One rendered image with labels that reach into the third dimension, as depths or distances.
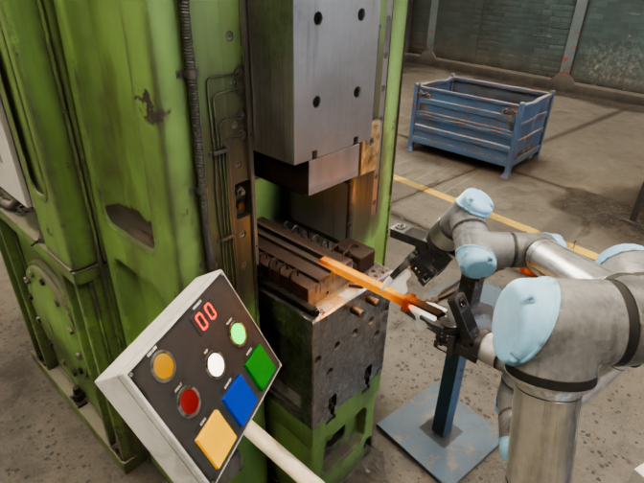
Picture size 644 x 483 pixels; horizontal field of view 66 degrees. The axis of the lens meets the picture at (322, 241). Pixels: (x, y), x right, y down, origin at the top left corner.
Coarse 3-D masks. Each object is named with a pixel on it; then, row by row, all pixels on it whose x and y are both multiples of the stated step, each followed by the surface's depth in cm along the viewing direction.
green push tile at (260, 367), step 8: (256, 352) 110; (264, 352) 112; (248, 360) 107; (256, 360) 109; (264, 360) 111; (248, 368) 106; (256, 368) 108; (264, 368) 110; (272, 368) 113; (256, 376) 107; (264, 376) 110; (256, 384) 107; (264, 384) 109
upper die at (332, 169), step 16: (256, 160) 136; (272, 160) 131; (320, 160) 125; (336, 160) 130; (352, 160) 135; (272, 176) 134; (288, 176) 129; (304, 176) 125; (320, 176) 127; (336, 176) 132; (352, 176) 138; (304, 192) 127
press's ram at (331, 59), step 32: (256, 0) 108; (288, 0) 102; (320, 0) 106; (352, 0) 113; (256, 32) 111; (288, 32) 105; (320, 32) 110; (352, 32) 117; (256, 64) 115; (288, 64) 108; (320, 64) 113; (352, 64) 121; (256, 96) 119; (288, 96) 112; (320, 96) 117; (352, 96) 125; (256, 128) 123; (288, 128) 115; (320, 128) 121; (352, 128) 130; (288, 160) 119
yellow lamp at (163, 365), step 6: (162, 354) 88; (156, 360) 87; (162, 360) 88; (168, 360) 89; (156, 366) 86; (162, 366) 87; (168, 366) 88; (156, 372) 86; (162, 372) 87; (168, 372) 88; (162, 378) 87
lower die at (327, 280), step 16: (272, 224) 172; (272, 240) 161; (304, 240) 163; (272, 256) 155; (288, 256) 155; (304, 256) 153; (336, 256) 155; (272, 272) 150; (288, 272) 148; (304, 272) 147; (320, 272) 147; (288, 288) 147; (304, 288) 142; (320, 288) 146; (336, 288) 152
